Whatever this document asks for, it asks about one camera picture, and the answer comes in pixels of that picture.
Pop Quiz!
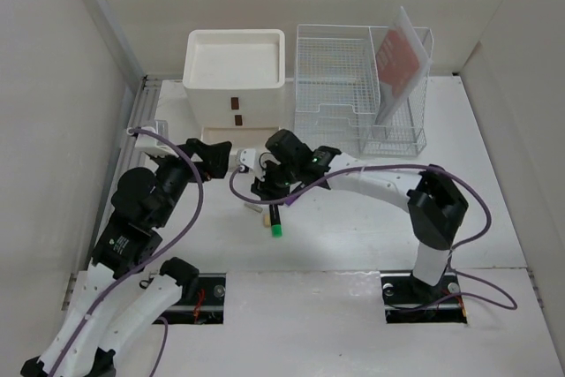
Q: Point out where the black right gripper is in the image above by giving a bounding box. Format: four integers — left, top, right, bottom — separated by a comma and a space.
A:
251, 158, 299, 207

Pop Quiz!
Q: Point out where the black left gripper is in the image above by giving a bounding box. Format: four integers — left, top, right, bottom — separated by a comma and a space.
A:
153, 138, 232, 227

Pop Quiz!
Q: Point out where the grey eraser stick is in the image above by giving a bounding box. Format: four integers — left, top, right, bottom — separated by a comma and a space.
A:
244, 203, 263, 213

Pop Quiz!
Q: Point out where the green highlighter marker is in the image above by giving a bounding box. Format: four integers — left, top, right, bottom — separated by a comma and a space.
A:
268, 205, 283, 238

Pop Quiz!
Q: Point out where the white bottom drawer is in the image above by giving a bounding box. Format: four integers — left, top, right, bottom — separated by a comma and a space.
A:
200, 127, 280, 170

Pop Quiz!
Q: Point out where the white drawer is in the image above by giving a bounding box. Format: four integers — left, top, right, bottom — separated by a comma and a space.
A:
195, 111, 283, 128
185, 88, 283, 114
200, 127, 280, 170

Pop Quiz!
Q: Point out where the white top drawer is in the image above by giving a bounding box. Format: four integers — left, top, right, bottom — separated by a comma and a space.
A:
185, 88, 283, 114

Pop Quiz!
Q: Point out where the clear mesh document pouch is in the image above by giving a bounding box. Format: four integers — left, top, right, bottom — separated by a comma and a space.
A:
375, 7, 431, 126

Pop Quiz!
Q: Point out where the purple highlighter marker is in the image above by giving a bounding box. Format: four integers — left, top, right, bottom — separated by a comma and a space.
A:
284, 196, 297, 207

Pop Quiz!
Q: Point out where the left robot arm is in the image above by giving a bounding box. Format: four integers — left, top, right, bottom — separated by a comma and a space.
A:
20, 136, 232, 376

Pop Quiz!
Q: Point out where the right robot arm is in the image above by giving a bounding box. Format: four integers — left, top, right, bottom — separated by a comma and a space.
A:
237, 130, 469, 304

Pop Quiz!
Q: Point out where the white drawer organizer body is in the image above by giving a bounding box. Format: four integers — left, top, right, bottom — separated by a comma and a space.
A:
183, 29, 286, 119

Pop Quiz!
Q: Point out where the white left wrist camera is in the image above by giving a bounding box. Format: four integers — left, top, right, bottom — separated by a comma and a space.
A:
126, 119, 175, 157

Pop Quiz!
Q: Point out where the aluminium rail frame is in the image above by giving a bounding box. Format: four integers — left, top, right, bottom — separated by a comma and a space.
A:
84, 75, 162, 268

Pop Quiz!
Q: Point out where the white wire mesh file rack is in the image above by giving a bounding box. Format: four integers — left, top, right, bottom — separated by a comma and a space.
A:
294, 24, 428, 157

